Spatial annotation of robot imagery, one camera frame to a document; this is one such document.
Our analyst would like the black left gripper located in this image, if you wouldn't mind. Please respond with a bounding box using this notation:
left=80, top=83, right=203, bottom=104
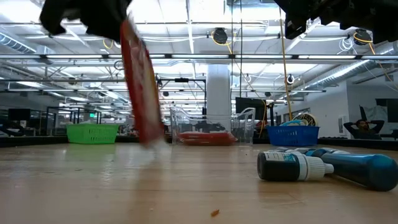
left=40, top=0, right=133, bottom=43

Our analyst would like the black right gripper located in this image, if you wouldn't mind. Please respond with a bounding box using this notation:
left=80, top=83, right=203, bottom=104
left=273, top=0, right=341, bottom=40

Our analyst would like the red snack packet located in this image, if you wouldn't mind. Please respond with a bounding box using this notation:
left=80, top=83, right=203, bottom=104
left=119, top=17, right=166, bottom=147
left=178, top=131, right=238, bottom=141
left=182, top=138, right=236, bottom=146

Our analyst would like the dark patterned tape roll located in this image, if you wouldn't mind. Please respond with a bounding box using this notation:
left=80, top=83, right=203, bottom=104
left=291, top=112, right=318, bottom=127

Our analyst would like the blue patterned tape roll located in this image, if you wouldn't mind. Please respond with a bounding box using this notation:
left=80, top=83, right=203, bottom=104
left=279, top=119, right=308, bottom=127

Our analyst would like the black ink bottle white cap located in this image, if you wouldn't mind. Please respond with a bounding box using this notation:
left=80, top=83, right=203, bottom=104
left=256, top=151, right=335, bottom=182
left=269, top=146, right=307, bottom=153

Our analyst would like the black monitor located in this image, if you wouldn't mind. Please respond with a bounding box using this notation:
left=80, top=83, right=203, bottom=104
left=234, top=96, right=269, bottom=123

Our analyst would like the white building column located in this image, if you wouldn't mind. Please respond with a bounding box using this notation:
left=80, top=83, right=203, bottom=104
left=206, top=64, right=233, bottom=131

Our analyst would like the green plastic basket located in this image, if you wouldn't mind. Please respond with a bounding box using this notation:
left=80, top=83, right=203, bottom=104
left=66, top=123, right=120, bottom=145

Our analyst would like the blue plastic basket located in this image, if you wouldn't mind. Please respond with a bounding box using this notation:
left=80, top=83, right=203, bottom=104
left=266, top=124, right=320, bottom=147

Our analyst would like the clear plastic bin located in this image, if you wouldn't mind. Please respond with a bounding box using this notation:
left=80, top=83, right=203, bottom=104
left=169, top=106, right=256, bottom=146

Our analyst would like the small dark monitor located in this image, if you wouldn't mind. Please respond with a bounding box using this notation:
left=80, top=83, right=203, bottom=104
left=7, top=108, right=32, bottom=122

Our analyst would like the person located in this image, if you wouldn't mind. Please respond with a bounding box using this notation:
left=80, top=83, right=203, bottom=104
left=343, top=119, right=386, bottom=140

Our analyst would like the black ceiling cable reel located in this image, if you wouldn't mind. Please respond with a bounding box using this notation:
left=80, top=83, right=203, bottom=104
left=353, top=27, right=373, bottom=45
left=211, top=27, right=230, bottom=45

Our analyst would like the yellow cable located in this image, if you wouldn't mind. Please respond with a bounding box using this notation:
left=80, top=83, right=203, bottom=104
left=277, top=6, right=295, bottom=123

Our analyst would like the black background frame rig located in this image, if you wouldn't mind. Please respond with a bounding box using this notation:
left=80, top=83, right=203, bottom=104
left=158, top=77, right=208, bottom=125

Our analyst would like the black wall screen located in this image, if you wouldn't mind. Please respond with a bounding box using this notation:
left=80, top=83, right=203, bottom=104
left=375, top=98, right=398, bottom=124

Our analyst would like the black aluminium table frame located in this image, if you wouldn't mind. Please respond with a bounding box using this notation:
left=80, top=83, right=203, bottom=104
left=0, top=135, right=398, bottom=152

